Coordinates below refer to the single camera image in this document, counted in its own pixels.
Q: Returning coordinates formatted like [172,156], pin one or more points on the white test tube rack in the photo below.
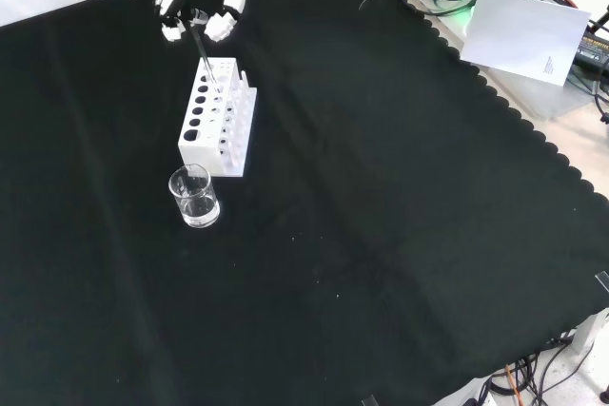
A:
[209,130]

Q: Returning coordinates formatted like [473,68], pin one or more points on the black power adapter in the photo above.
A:
[593,49]

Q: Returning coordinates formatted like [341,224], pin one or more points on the black bench cloth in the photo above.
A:
[380,187]

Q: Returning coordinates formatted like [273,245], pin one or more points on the small clear glass beaker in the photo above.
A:
[195,199]

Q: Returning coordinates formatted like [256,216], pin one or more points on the pale board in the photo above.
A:
[523,37]

